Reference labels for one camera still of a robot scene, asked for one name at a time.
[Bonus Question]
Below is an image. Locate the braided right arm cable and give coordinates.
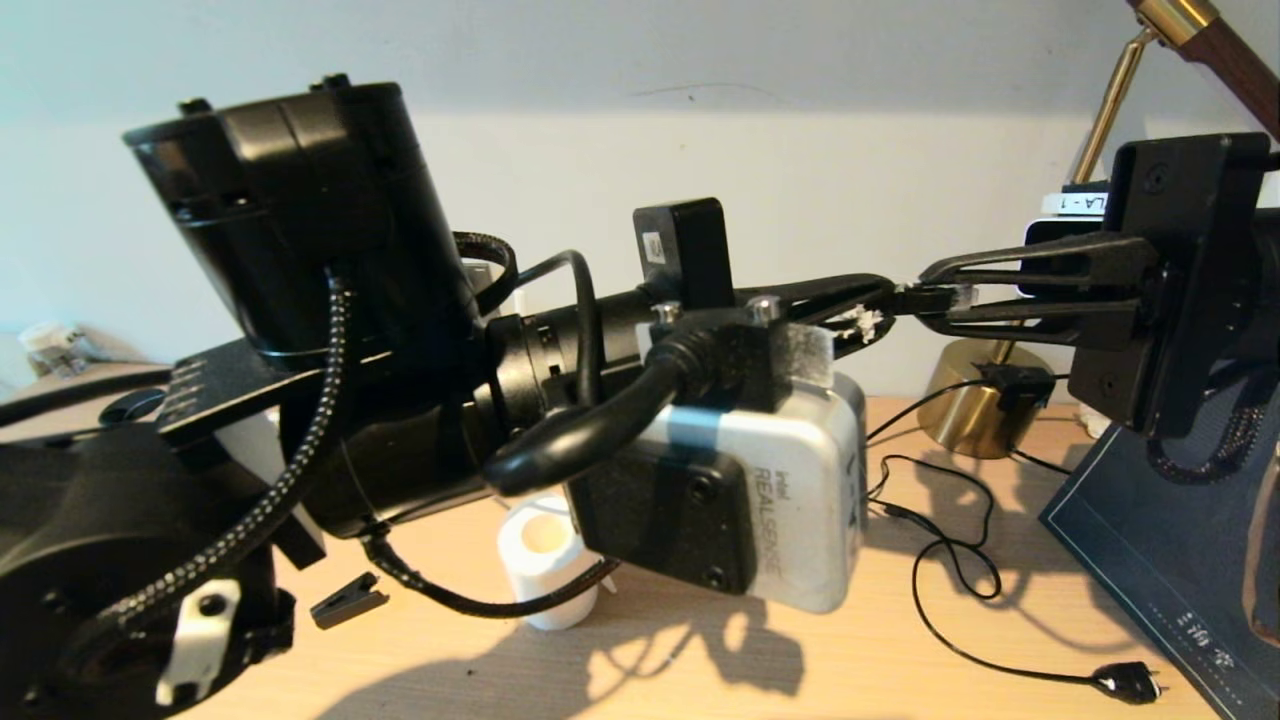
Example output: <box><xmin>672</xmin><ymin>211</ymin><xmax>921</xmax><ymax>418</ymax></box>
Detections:
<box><xmin>1145</xmin><ymin>385</ymin><xmax>1266</xmax><ymax>486</ymax></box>

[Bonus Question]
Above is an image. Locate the white toilet paper roll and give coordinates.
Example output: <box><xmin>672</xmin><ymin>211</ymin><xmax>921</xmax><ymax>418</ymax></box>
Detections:
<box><xmin>497</xmin><ymin>493</ymin><xmax>618</xmax><ymax>631</ymax></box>

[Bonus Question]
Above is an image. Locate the black adapter on lamp base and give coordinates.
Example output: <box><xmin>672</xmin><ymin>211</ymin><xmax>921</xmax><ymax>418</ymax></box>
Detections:
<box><xmin>975</xmin><ymin>362</ymin><xmax>1056</xmax><ymax>421</ymax></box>

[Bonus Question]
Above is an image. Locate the braided arm cable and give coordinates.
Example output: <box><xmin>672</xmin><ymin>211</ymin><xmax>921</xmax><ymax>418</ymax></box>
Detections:
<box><xmin>1145</xmin><ymin>385</ymin><xmax>1266</xmax><ymax>486</ymax></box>
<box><xmin>60</xmin><ymin>280</ymin><xmax>353</xmax><ymax>651</ymax></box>

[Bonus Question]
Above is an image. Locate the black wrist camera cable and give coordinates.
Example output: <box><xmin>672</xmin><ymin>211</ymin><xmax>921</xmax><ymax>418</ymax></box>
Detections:
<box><xmin>0</xmin><ymin>250</ymin><xmax>776</xmax><ymax>498</ymax></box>

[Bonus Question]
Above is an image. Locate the black lamp power cable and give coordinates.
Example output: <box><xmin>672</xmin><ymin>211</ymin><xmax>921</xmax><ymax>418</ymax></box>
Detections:
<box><xmin>910</xmin><ymin>520</ymin><xmax>1166</xmax><ymax>705</ymax></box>

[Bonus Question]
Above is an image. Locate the black cable with round disc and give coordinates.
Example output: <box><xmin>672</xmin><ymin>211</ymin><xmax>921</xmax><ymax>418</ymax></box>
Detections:
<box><xmin>100</xmin><ymin>388</ymin><xmax>167</xmax><ymax>427</ymax></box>

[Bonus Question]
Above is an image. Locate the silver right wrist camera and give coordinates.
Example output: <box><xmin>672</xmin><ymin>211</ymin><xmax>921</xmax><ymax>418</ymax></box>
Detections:
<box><xmin>1022</xmin><ymin>190</ymin><xmax>1116</xmax><ymax>299</ymax></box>

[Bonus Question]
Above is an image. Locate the black plastic clip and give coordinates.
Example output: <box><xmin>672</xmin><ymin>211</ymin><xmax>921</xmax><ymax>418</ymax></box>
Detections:
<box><xmin>310</xmin><ymin>572</ymin><xmax>389</xmax><ymax>631</ymax></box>

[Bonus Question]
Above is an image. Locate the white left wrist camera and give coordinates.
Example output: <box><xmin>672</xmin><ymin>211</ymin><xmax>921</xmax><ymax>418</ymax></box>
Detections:
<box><xmin>568</xmin><ymin>372</ymin><xmax>869</xmax><ymax>614</ymax></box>

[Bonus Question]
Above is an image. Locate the brass desk lamp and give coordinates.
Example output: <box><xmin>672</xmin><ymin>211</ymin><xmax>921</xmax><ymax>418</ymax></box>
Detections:
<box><xmin>918</xmin><ymin>0</ymin><xmax>1280</xmax><ymax>461</ymax></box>

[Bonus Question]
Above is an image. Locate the braided left arm cable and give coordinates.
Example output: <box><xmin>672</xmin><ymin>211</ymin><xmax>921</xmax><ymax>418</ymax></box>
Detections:
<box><xmin>60</xmin><ymin>280</ymin><xmax>353</xmax><ymax>651</ymax></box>

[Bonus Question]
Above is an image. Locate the dark blue gift bag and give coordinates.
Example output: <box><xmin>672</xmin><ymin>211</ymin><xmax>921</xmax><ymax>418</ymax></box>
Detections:
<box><xmin>1040</xmin><ymin>400</ymin><xmax>1280</xmax><ymax>720</ymax></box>

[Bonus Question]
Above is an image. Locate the braided left gripper cable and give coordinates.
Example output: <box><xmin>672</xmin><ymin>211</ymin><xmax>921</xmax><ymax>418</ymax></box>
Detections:
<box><xmin>362</xmin><ymin>535</ymin><xmax>621</xmax><ymax>619</ymax></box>

